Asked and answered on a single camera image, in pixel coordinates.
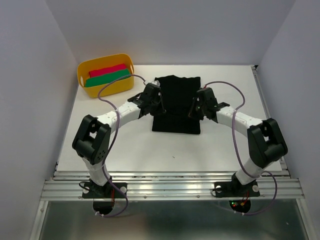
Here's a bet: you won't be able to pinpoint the black t-shirt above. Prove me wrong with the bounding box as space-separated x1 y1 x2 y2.
152 75 201 135

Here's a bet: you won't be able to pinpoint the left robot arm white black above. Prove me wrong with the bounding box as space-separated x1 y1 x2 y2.
72 93 166 198

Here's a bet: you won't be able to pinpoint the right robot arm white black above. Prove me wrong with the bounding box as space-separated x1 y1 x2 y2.
189 97 288 198

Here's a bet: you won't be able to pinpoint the yellow plastic basket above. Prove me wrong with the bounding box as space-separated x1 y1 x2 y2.
77 53 134 98

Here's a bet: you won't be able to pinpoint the green rolled t-shirt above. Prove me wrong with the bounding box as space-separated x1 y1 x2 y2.
84 69 131 88

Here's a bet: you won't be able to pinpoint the red rolled t-shirt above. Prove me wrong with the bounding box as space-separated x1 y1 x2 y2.
89 63 127 78

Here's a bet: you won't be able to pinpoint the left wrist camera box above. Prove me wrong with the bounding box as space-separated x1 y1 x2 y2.
140 83 161 103

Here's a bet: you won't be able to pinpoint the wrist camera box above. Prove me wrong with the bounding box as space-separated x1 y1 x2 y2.
140 83 161 103
196 87 218 109

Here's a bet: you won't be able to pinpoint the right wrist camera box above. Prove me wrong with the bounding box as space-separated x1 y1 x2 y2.
196 87 218 109

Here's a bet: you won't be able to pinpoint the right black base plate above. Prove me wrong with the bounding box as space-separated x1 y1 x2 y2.
211 181 260 198

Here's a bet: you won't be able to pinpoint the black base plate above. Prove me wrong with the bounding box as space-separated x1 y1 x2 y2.
211 181 260 198
78 181 127 199

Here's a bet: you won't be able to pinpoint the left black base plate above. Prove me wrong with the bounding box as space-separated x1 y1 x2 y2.
78 181 127 199

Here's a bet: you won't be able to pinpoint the aluminium rail frame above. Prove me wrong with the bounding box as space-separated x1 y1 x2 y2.
27 64 312 240

